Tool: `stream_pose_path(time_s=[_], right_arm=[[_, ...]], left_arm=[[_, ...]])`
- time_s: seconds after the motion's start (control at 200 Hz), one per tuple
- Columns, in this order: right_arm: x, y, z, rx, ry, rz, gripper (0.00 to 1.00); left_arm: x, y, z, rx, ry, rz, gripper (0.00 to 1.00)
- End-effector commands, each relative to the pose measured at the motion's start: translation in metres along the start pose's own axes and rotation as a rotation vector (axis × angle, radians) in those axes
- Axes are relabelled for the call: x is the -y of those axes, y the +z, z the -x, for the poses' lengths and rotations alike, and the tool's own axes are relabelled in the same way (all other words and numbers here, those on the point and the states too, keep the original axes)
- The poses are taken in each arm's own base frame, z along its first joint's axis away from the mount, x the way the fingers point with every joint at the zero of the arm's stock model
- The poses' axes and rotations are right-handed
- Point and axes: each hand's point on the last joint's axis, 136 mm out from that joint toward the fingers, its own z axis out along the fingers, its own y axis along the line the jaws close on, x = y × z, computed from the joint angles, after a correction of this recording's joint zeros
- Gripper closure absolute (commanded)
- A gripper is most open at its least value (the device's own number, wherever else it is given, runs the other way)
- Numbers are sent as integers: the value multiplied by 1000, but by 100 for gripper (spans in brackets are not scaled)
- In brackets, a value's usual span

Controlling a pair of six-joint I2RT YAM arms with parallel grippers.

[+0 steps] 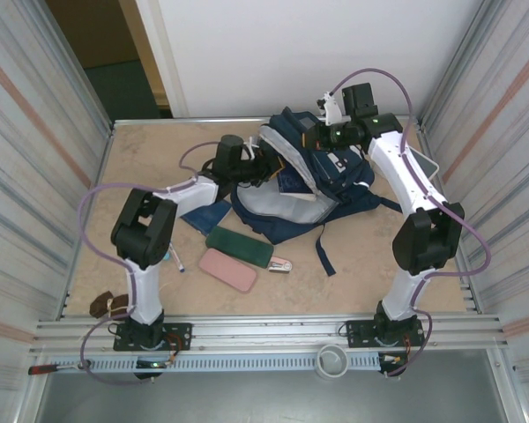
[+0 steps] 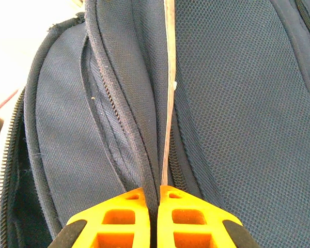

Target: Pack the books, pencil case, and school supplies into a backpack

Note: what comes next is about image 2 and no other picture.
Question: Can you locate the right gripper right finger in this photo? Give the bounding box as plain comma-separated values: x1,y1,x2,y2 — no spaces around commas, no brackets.
157,184,261,248

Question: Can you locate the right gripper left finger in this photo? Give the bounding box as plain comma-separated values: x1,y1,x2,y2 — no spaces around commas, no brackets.
48,188,156,248

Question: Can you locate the navy blue backpack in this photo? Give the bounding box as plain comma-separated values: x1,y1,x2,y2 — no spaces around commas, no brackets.
0,0,310,248

